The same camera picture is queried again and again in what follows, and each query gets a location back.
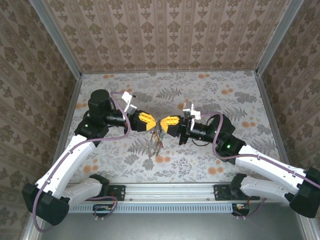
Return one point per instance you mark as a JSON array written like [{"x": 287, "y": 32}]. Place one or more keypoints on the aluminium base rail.
[{"x": 165, "y": 192}]

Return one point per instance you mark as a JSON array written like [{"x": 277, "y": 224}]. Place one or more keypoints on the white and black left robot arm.
[{"x": 70, "y": 160}]

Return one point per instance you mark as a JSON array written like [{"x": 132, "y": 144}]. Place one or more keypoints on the aluminium side frame rail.
[
  {"x": 69, "y": 105},
  {"x": 274, "y": 112}
]

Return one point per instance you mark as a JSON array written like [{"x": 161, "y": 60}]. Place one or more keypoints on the aluminium frame post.
[
  {"x": 60, "y": 40},
  {"x": 278, "y": 37}
]

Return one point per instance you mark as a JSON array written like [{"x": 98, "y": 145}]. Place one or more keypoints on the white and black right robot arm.
[{"x": 270, "y": 165}]

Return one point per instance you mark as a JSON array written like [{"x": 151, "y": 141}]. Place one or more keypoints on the floral patterned table cover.
[{"x": 200, "y": 87}]

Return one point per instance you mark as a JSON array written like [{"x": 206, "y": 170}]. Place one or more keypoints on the aluminium back frame rail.
[{"x": 170, "y": 72}]

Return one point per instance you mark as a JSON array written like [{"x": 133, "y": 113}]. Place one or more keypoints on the grey metal front panel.
[{"x": 175, "y": 227}]

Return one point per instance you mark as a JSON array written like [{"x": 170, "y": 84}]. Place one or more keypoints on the metal keyring bunch with keys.
[{"x": 158, "y": 142}]

